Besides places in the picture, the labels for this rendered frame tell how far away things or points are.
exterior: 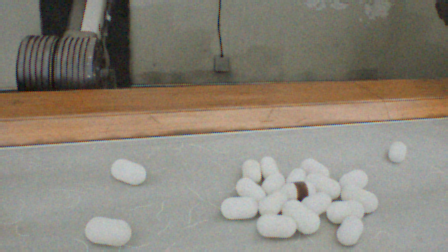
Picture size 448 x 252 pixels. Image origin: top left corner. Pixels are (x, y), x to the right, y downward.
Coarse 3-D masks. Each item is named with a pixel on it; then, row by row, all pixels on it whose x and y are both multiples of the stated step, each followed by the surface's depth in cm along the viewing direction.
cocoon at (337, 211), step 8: (352, 200) 41; (328, 208) 40; (336, 208) 40; (344, 208) 40; (352, 208) 40; (360, 208) 40; (328, 216) 40; (336, 216) 40; (344, 216) 40; (360, 216) 40
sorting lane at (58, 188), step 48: (48, 144) 50; (96, 144) 51; (144, 144) 52; (192, 144) 53; (240, 144) 54; (288, 144) 55; (336, 144) 56; (384, 144) 57; (432, 144) 58; (0, 192) 41; (48, 192) 41; (96, 192) 42; (144, 192) 43; (192, 192) 43; (384, 192) 46; (432, 192) 47; (0, 240) 35; (48, 240) 35; (144, 240) 36; (192, 240) 37; (240, 240) 37; (288, 240) 38; (336, 240) 38; (384, 240) 39; (432, 240) 39
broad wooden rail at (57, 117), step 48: (0, 96) 55; (48, 96) 57; (96, 96) 58; (144, 96) 59; (192, 96) 61; (240, 96) 62; (288, 96) 64; (336, 96) 65; (384, 96) 67; (432, 96) 69; (0, 144) 48
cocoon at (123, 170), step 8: (120, 160) 44; (112, 168) 44; (120, 168) 43; (128, 168) 43; (136, 168) 43; (120, 176) 43; (128, 176) 43; (136, 176) 43; (144, 176) 43; (136, 184) 43
